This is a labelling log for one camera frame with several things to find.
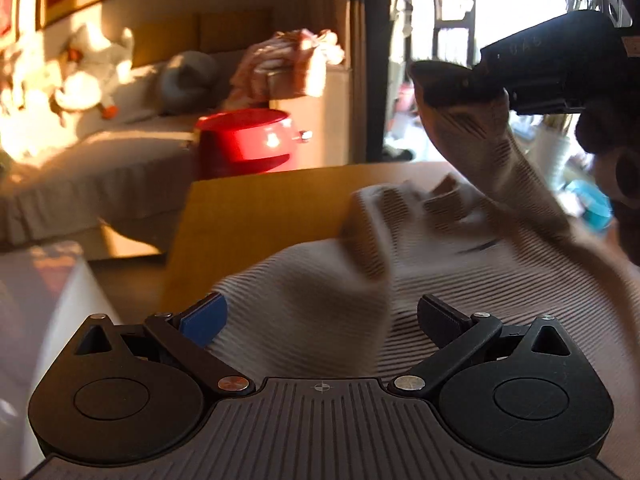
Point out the white goose plush toy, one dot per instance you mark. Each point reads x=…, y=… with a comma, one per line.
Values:
x=90, y=80

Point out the white coffee table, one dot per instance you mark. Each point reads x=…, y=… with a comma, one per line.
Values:
x=35, y=340

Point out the yellow sofa cushion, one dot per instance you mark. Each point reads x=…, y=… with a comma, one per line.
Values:
x=235, y=30
x=165, y=40

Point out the beige striped knit garment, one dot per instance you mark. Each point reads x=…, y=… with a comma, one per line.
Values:
x=480, y=260

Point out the person's right hand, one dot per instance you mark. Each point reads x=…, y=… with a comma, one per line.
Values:
x=612, y=150

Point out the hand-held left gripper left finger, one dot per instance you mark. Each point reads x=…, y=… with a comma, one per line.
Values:
x=202, y=322

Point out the beige curtain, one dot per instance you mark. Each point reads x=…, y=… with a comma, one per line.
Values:
x=356, y=60

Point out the pile of pink clothes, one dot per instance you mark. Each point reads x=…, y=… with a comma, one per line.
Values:
x=280, y=57

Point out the grey neck pillow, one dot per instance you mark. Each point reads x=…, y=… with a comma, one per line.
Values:
x=187, y=82

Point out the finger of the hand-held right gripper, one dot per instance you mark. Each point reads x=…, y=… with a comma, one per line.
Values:
x=450, y=82

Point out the beige side cabinet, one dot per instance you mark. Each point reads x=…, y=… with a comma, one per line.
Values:
x=310, y=120

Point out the red pot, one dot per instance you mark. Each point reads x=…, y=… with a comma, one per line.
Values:
x=245, y=140

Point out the beige sofa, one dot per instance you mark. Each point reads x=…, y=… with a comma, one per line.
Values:
x=105, y=170

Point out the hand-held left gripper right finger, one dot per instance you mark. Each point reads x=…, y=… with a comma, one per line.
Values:
x=442, y=321

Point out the teal plastic basin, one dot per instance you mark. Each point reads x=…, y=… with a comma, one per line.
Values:
x=595, y=205

